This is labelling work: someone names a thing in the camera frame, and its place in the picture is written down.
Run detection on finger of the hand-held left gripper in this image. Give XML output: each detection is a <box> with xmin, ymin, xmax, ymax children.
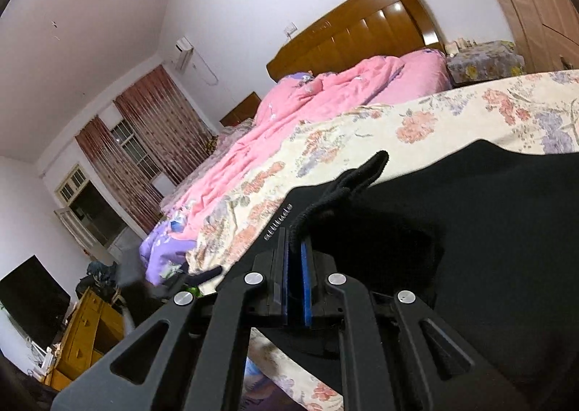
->
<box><xmin>156</xmin><ymin>263</ymin><xmax>223</xmax><ymax>301</ymax></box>

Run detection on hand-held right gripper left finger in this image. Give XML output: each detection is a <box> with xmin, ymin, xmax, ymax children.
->
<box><xmin>50</xmin><ymin>229</ymin><xmax>292</xmax><ymax>411</ymax></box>

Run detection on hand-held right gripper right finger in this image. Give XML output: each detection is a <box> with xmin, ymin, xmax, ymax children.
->
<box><xmin>299</xmin><ymin>242</ymin><xmax>531</xmax><ymax>411</ymax></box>

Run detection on black pants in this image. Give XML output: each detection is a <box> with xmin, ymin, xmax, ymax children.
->
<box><xmin>216</xmin><ymin>137</ymin><xmax>579</xmax><ymax>411</ymax></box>

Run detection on pile of dark clothes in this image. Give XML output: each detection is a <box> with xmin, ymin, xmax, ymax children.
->
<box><xmin>75</xmin><ymin>259</ymin><xmax>121</xmax><ymax>300</ymax></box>

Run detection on yellow wooden cabinet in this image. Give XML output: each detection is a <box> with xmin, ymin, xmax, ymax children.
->
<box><xmin>44</xmin><ymin>287</ymin><xmax>128</xmax><ymax>392</ymax></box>

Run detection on red patterned curtain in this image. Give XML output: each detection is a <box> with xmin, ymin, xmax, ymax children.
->
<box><xmin>113</xmin><ymin>65</ymin><xmax>219</xmax><ymax>186</ymax></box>
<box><xmin>74</xmin><ymin>115</ymin><xmax>164</xmax><ymax>235</ymax></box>

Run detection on black television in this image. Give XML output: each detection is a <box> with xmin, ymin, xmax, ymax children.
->
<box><xmin>0</xmin><ymin>255</ymin><xmax>72</xmax><ymax>349</ymax></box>

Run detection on barred window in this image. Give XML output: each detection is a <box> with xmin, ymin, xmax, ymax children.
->
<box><xmin>109</xmin><ymin>119</ymin><xmax>162</xmax><ymax>177</ymax></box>

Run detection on pink quilt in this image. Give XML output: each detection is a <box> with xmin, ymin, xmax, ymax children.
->
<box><xmin>160</xmin><ymin>50</ymin><xmax>453</xmax><ymax>232</ymax></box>

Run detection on floral cream blanket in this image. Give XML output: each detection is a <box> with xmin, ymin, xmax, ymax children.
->
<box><xmin>186</xmin><ymin>69</ymin><xmax>579</xmax><ymax>411</ymax></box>

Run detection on small wooden bedside cabinet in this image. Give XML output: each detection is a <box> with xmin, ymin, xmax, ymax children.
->
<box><xmin>220</xmin><ymin>92</ymin><xmax>263</xmax><ymax>128</ymax></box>

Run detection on white air conditioner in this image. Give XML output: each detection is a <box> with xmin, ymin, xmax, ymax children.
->
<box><xmin>174</xmin><ymin>35</ymin><xmax>195</xmax><ymax>73</ymax></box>

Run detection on wooden headboard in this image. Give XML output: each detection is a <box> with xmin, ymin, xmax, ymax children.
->
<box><xmin>266</xmin><ymin>0</ymin><xmax>447</xmax><ymax>82</ymax></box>

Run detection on small bottles on nightstand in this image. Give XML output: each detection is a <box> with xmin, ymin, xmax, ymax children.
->
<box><xmin>445</xmin><ymin>37</ymin><xmax>481</xmax><ymax>55</ymax></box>

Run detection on floral cloth covered nightstand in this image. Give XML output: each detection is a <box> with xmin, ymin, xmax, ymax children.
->
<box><xmin>445</xmin><ymin>40</ymin><xmax>527</xmax><ymax>86</ymax></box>

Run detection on white door frame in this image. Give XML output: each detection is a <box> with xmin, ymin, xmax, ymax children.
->
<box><xmin>53</xmin><ymin>162</ymin><xmax>128</xmax><ymax>254</ymax></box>

